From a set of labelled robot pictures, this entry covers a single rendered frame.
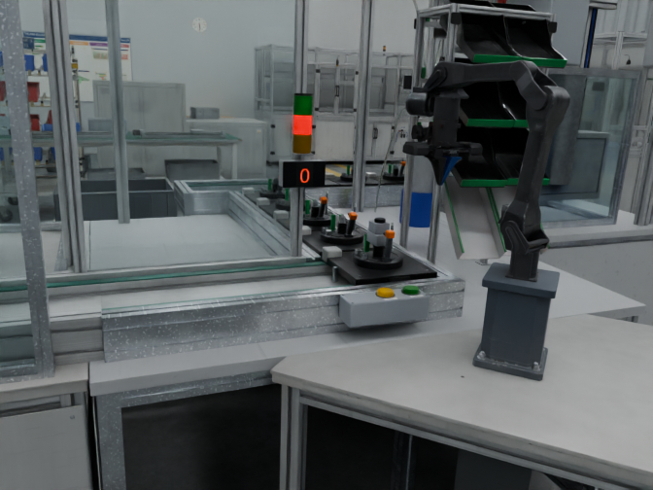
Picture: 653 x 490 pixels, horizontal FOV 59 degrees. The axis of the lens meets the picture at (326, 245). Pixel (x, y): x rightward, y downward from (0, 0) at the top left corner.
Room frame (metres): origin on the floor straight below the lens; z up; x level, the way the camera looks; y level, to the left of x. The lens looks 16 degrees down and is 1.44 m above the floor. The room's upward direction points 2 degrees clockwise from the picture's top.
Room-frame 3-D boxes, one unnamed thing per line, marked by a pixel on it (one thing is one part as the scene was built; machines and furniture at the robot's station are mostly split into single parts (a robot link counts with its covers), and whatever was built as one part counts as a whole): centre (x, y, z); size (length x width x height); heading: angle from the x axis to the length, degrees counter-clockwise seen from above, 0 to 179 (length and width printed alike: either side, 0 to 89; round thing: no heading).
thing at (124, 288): (1.44, 0.14, 0.91); 0.84 x 0.28 x 0.10; 112
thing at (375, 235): (1.54, -0.14, 1.06); 0.08 x 0.04 x 0.07; 22
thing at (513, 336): (1.18, -0.42, 0.96); 0.15 x 0.15 x 0.20; 66
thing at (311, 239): (1.76, -0.05, 1.01); 0.24 x 0.24 x 0.13; 22
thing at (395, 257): (1.53, -0.14, 0.98); 0.14 x 0.14 x 0.02
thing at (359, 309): (1.30, -0.15, 0.93); 0.21 x 0.07 x 0.06; 112
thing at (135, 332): (1.28, 0.05, 0.91); 0.89 x 0.06 x 0.11; 112
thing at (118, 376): (1.94, 0.02, 0.84); 1.50 x 1.41 x 0.03; 112
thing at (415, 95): (1.39, -0.23, 1.43); 0.12 x 0.08 x 0.11; 41
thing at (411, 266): (1.53, -0.14, 0.96); 0.24 x 0.24 x 0.02; 22
